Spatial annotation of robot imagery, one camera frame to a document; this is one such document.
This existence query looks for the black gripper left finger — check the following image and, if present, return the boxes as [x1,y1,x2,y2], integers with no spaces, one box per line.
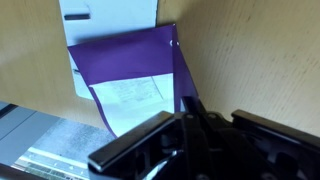
[87,96,202,180]

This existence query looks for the white paper sheet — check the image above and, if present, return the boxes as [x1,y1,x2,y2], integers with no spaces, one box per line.
[58,0,159,101]

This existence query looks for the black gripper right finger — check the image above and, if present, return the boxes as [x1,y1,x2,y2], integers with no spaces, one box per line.
[193,96,320,180]

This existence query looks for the white printed paper sheets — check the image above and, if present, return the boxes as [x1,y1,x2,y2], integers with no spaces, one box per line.
[88,72,176,138]

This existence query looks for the purple paper folder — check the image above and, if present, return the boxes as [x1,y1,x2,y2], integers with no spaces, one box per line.
[66,23,201,140]

